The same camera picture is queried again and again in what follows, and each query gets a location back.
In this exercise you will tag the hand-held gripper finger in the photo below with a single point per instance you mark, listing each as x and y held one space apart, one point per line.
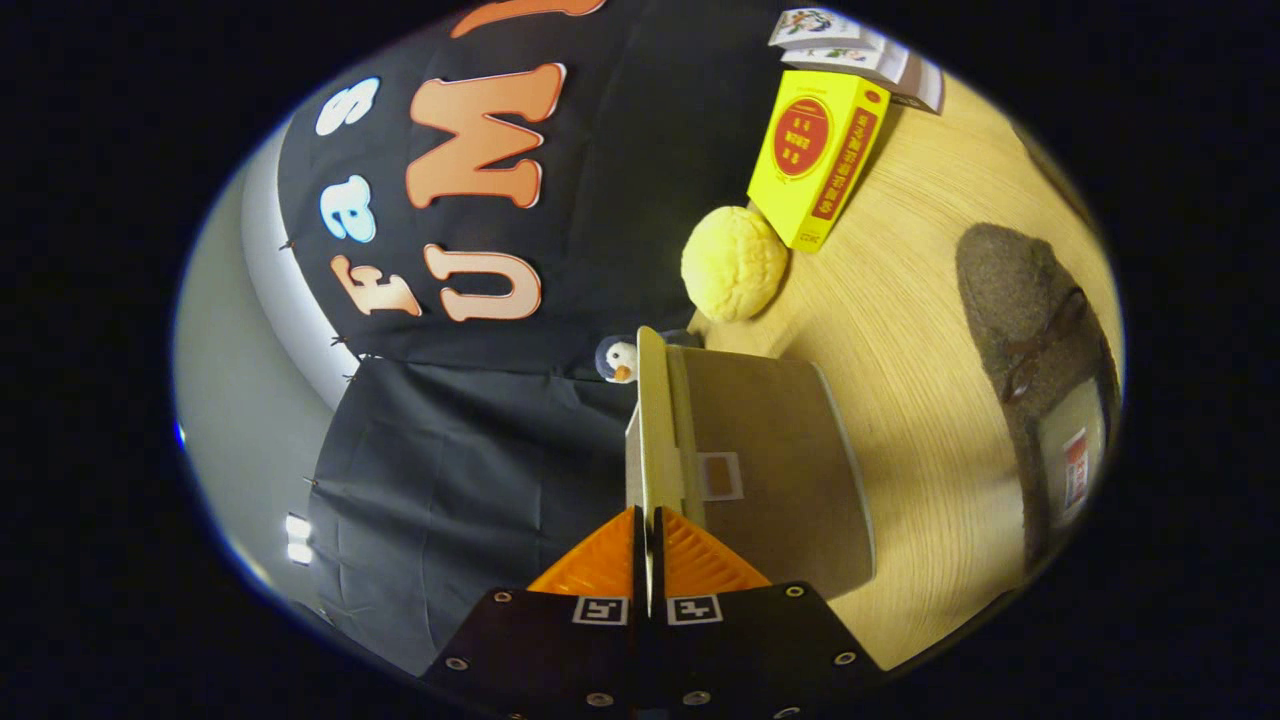
657 575
639 575

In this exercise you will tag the brown fabric storage box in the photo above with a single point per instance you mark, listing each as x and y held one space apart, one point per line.
760 450

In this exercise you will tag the black backdrop cloth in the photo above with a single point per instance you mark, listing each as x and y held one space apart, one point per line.
480 450

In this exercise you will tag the penguin plush toy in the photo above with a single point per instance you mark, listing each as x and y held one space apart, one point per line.
620 358

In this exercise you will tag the yellow bun plush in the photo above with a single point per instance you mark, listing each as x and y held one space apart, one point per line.
735 265

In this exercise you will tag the ceiling light panel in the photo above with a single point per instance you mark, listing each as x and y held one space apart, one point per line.
298 538

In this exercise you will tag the yellow book red label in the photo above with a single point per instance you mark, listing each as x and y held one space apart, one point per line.
810 140

